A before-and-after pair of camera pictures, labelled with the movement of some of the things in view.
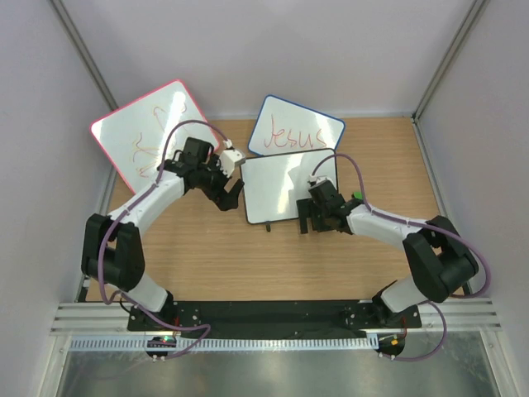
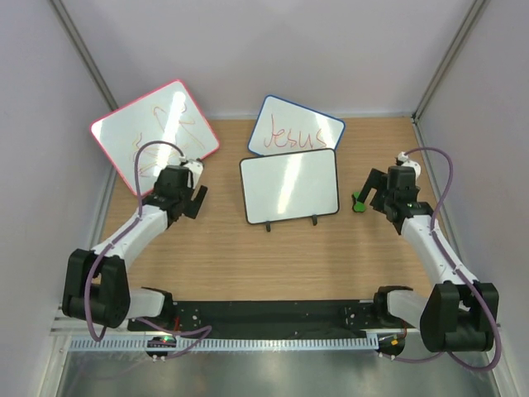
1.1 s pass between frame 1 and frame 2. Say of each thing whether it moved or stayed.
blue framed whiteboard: stayed
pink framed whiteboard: stayed
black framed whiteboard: stayed
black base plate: stayed
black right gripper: moved
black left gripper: moved
